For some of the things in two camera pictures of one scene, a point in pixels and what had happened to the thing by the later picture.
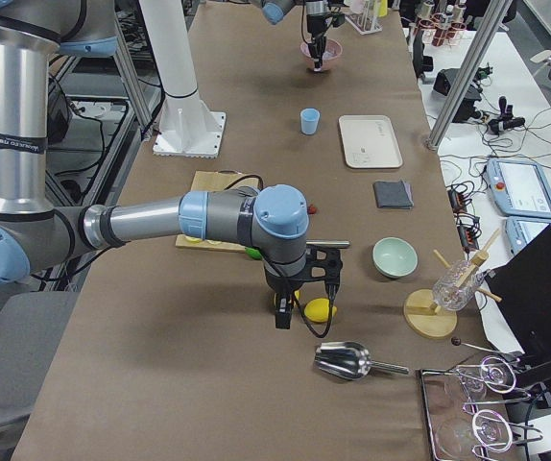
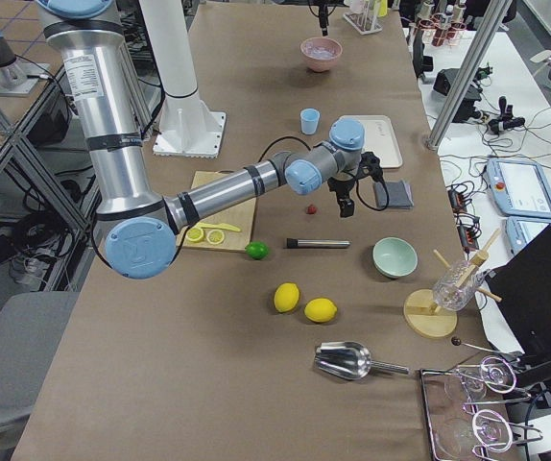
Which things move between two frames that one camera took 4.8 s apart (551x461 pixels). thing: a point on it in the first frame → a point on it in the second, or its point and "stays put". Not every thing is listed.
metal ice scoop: x=350 y=360 stays put
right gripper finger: x=282 y=312 → x=342 y=206
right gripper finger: x=286 y=311 → x=349 y=207
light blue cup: x=309 y=120 stays put
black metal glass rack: x=458 y=430 stays put
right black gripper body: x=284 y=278 → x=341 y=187
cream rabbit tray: x=370 y=141 stays put
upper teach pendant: x=520 y=188 stays put
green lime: x=253 y=253 stays put
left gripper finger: x=320 y=49 → x=324 y=25
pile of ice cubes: x=325 y=55 stays put
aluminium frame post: x=470 y=70 stays put
